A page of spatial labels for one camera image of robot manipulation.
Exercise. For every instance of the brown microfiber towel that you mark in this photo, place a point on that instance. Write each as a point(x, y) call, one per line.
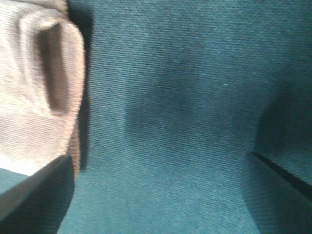
point(42, 71)

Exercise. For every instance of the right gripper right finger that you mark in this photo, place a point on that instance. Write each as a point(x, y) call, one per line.
point(278, 201)

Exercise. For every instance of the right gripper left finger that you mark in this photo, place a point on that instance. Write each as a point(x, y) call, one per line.
point(39, 203)

